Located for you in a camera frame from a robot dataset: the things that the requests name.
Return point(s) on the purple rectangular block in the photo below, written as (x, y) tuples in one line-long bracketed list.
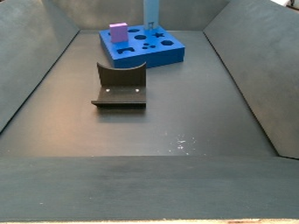
[(118, 32)]

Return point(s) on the black curved stand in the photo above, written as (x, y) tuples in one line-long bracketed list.
[(122, 87)]

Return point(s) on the blue shape sorter board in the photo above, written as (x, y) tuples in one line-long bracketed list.
[(152, 47)]

